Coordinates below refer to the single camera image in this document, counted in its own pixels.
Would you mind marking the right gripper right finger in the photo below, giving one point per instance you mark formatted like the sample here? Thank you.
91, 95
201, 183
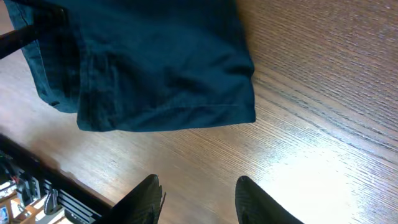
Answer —
255, 206

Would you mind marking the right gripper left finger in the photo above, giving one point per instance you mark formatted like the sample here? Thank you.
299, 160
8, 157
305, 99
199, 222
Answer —
142, 205

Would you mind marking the navy blue shorts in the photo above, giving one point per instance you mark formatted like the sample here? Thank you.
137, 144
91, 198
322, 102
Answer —
142, 65

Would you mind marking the background equipment clutter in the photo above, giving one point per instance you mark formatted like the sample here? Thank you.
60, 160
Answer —
12, 210

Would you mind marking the black table edge rail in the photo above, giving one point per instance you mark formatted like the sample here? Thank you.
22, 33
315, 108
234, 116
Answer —
35, 180

